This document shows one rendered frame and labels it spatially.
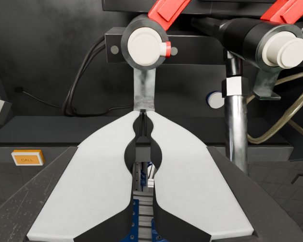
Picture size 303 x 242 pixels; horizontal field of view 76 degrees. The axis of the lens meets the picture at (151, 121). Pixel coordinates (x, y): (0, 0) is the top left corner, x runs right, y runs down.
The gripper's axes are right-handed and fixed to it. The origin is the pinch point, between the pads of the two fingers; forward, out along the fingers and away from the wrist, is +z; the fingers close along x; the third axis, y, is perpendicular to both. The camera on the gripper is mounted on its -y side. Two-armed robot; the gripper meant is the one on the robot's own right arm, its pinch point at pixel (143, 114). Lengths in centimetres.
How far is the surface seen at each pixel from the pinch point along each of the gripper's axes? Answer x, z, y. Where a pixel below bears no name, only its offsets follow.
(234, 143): 7.6, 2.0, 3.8
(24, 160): -22.4, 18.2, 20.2
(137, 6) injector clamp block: -0.6, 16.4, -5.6
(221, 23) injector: 7.5, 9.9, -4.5
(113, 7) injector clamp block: -3.5, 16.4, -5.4
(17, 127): -27.7, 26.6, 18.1
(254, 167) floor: 101, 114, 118
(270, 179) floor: 122, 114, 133
